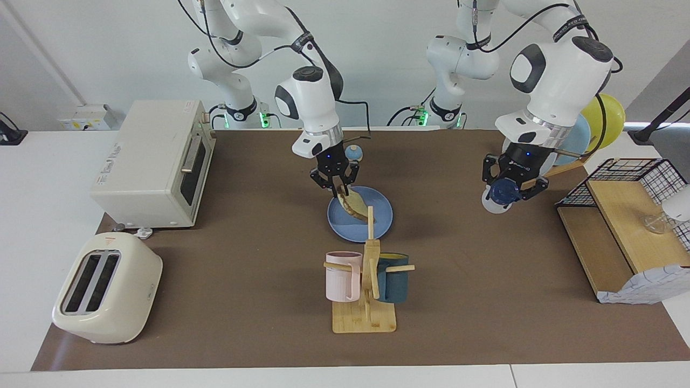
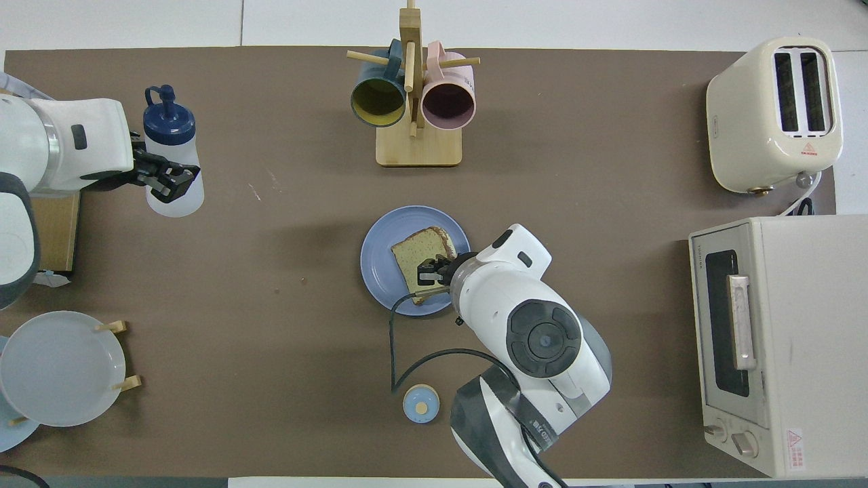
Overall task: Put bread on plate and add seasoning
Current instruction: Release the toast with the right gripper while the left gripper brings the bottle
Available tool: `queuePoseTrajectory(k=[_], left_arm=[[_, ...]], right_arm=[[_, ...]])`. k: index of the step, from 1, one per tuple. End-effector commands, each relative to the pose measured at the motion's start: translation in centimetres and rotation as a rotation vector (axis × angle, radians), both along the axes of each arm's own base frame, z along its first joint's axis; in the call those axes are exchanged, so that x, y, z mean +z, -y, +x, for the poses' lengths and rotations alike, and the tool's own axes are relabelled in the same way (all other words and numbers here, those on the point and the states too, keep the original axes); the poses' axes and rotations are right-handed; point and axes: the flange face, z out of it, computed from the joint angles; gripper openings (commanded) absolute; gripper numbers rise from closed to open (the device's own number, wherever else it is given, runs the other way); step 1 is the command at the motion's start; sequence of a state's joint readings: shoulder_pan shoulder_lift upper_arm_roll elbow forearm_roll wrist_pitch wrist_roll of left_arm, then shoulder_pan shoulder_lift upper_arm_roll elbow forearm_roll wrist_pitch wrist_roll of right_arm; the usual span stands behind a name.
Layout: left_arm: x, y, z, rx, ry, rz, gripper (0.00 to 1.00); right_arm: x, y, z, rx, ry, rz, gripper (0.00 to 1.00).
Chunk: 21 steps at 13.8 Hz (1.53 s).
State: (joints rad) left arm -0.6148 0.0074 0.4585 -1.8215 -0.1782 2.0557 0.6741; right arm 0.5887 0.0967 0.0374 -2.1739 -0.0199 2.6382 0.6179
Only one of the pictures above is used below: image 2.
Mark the blue round plate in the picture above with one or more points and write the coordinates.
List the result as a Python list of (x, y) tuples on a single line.
[(380, 257)]

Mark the light blue plate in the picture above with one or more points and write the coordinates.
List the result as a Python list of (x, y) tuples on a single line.
[(10, 440)]

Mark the pale grey plate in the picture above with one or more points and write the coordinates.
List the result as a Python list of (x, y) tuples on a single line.
[(61, 369)]

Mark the pink mug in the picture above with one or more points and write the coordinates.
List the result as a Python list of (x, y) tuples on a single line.
[(447, 105)]

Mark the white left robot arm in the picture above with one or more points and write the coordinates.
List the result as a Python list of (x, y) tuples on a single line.
[(68, 142)]

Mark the white toaster oven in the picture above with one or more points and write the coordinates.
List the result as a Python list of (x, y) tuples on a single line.
[(807, 339)]

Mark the brown table mat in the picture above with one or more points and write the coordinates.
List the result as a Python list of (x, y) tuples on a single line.
[(610, 169)]

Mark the cream two-slot toaster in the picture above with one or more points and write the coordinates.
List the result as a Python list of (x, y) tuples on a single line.
[(742, 122)]

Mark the dark teal mug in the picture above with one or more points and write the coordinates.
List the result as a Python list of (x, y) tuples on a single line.
[(376, 102)]

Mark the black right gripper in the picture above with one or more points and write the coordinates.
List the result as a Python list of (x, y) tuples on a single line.
[(458, 263)]

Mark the white blue patterned paper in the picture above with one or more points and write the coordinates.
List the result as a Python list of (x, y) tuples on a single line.
[(54, 278), (13, 85)]

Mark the squeeze bottle with blue cap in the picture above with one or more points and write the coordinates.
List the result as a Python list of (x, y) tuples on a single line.
[(169, 125)]

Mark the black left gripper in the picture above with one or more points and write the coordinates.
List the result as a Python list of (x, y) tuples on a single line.
[(125, 176)]

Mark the wooden mug tree stand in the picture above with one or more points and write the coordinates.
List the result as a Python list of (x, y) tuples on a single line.
[(420, 146)]

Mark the wooden plate rack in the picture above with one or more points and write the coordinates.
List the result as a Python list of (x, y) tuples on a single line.
[(119, 327)]

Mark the bread slice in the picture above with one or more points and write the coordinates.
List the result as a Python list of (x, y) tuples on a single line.
[(413, 254)]

